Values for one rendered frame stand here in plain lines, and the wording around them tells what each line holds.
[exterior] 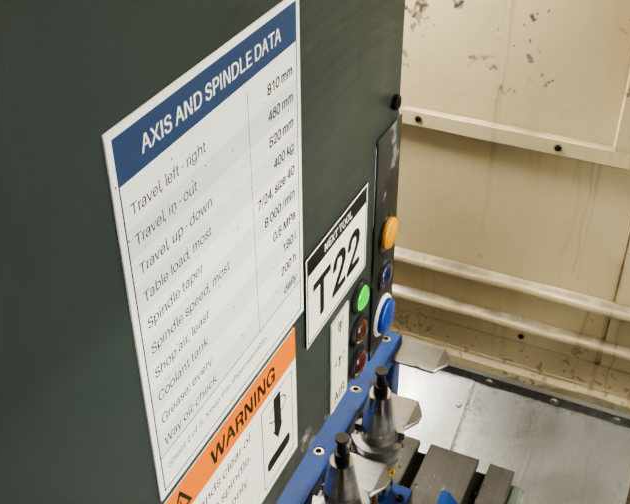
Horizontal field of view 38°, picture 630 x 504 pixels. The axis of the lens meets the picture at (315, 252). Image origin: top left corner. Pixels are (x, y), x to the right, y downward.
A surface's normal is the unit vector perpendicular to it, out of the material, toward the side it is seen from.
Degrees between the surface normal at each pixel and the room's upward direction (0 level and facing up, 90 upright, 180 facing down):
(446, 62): 90
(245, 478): 90
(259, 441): 90
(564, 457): 24
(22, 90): 90
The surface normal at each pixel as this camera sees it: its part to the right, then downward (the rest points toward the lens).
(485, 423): -0.18, -0.52
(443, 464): 0.00, -0.81
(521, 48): -0.42, 0.54
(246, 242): 0.91, 0.25
